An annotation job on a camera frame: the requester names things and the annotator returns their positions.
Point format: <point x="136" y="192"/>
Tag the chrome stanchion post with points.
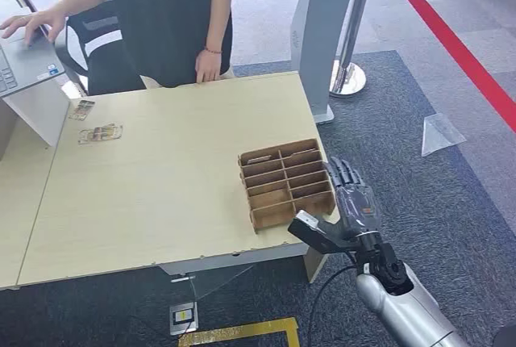
<point x="350" y="74"/>

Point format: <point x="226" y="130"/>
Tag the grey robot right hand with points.
<point x="357" y="206"/>

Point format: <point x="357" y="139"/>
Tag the person's right hand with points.
<point x="42" y="21"/>

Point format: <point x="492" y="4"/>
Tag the brown wooden card tray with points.
<point x="284" y="184"/>

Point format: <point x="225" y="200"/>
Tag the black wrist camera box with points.
<point x="311" y="229"/>

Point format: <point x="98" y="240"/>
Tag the white laptop stand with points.
<point x="40" y="112"/>

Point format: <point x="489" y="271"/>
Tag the person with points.
<point x="169" y="24"/>

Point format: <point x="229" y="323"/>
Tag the card standing in tray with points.
<point x="259" y="160"/>
<point x="304" y="152"/>

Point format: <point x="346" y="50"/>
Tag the person's left forearm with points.
<point x="217" y="21"/>

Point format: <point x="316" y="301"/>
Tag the small printed card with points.
<point x="81" y="110"/>

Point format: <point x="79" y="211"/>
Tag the clear plastic sheet triangle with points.
<point x="439" y="133"/>

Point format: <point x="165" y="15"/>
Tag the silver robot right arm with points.
<point x="407" y="310"/>

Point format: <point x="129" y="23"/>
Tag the grey kiosk stand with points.
<point x="318" y="29"/>

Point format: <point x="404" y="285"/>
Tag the black office chair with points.
<point x="102" y="45"/>

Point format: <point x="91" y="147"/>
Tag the grey laptop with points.
<point x="22" y="64"/>

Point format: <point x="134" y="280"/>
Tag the person's left hand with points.
<point x="209" y="68"/>

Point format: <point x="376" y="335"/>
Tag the metal floor socket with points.
<point x="183" y="318"/>

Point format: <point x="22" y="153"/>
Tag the clear plastic sheet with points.
<point x="217" y="280"/>

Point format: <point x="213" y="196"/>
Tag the long printed card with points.
<point x="100" y="134"/>

